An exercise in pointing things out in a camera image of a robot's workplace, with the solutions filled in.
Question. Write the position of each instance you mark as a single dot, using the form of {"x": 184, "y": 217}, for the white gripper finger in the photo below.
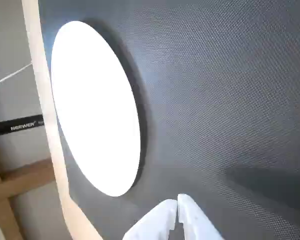
{"x": 192, "y": 220}
{"x": 155, "y": 222}

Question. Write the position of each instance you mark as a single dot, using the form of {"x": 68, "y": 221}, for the round white dish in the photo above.
{"x": 95, "y": 107}

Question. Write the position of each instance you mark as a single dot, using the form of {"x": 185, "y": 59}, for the dark grey textured mat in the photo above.
{"x": 215, "y": 75}

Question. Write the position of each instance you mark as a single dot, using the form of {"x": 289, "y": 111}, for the light wooden frame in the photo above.
{"x": 22, "y": 175}

